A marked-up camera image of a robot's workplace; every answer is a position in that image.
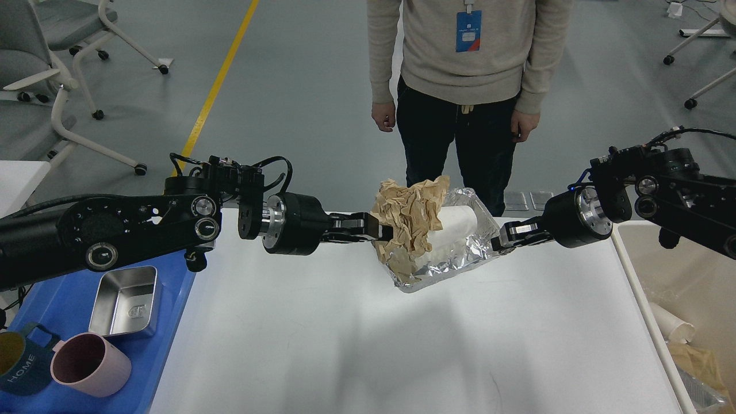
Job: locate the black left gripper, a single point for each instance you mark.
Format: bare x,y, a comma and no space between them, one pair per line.
298,223

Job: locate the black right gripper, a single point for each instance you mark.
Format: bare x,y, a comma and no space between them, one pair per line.
574,218

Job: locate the aluminium foil tray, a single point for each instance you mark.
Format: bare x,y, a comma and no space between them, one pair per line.
477,250

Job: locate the white paper cup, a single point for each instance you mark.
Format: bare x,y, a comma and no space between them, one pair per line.
458,222

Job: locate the metal rectangular tin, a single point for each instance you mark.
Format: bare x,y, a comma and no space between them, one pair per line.
127,303

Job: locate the pink plastic mug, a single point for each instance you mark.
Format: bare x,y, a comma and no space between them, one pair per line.
90,364

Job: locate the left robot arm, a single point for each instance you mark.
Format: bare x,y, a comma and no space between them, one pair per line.
102,232

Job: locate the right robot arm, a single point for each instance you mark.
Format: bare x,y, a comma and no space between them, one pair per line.
663,186

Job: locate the floor socket plate right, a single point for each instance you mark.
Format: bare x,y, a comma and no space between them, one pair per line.
540,198

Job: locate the floor socket plate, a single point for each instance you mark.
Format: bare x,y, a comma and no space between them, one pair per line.
540,198
516,200

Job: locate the floor socket plate left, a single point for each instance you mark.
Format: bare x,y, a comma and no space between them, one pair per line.
516,200

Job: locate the person in beige sweater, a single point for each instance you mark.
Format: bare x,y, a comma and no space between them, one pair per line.
469,73

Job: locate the paper cup in bin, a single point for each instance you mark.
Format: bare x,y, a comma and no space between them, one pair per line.
673,328

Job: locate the beige plastic bin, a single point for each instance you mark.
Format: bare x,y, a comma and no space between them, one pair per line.
695,284

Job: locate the blue plastic tray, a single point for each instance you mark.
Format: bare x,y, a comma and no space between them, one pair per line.
64,305

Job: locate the white side table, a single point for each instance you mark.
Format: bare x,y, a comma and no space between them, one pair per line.
19,179

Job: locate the grey office chair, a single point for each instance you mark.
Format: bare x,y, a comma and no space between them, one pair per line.
66,25
33,132

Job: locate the dark blue HOME mug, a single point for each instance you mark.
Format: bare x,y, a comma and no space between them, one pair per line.
25,365

